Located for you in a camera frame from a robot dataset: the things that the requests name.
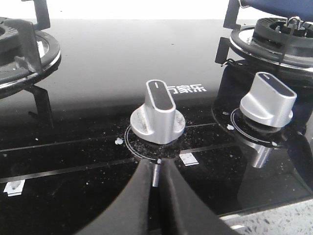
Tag right black gas burner head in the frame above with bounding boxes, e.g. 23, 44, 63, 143
252, 18, 313, 50

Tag black burner pot support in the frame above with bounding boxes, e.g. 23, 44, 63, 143
0, 0, 61, 93
221, 0, 313, 72

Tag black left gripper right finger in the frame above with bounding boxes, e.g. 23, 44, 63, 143
158, 159, 237, 235

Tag blue cooking pot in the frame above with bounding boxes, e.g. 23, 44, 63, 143
241, 0, 313, 22

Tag black glass gas cooktop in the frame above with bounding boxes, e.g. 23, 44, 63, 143
0, 20, 313, 235

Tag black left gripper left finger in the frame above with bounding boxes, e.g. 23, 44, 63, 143
78, 160, 152, 235

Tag left black burner pot support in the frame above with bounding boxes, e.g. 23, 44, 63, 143
0, 0, 61, 93

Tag silver stove knob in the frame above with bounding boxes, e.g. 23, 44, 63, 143
130, 80, 185, 144
240, 71, 297, 128

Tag right black burner pot support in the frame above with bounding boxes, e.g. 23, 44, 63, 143
221, 0, 313, 72

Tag silver right stove knob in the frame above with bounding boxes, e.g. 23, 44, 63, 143
240, 71, 297, 128

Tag silver left stove knob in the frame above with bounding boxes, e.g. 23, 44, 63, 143
130, 80, 185, 144

